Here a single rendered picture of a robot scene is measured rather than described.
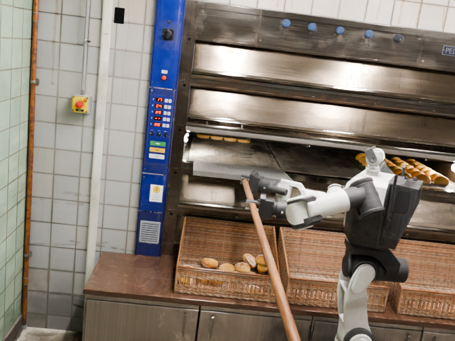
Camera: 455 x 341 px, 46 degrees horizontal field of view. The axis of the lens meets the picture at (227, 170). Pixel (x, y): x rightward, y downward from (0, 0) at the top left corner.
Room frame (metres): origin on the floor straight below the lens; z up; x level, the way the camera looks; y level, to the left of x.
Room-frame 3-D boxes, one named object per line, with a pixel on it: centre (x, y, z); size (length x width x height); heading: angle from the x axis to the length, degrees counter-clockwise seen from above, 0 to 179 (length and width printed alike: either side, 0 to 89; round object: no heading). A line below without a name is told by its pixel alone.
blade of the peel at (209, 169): (2.99, -0.08, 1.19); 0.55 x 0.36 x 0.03; 94
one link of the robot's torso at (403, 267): (2.29, -0.72, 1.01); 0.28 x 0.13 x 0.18; 95
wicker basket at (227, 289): (2.84, -0.06, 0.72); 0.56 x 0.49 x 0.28; 92
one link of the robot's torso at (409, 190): (2.27, -0.69, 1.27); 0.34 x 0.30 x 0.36; 156
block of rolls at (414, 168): (3.61, -1.18, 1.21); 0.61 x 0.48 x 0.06; 3
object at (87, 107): (3.01, 0.87, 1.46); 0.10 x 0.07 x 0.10; 93
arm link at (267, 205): (2.29, -0.22, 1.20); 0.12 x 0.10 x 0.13; 87
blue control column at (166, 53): (4.01, 0.48, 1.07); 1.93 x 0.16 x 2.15; 3
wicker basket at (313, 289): (2.87, -0.65, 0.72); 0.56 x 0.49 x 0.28; 94
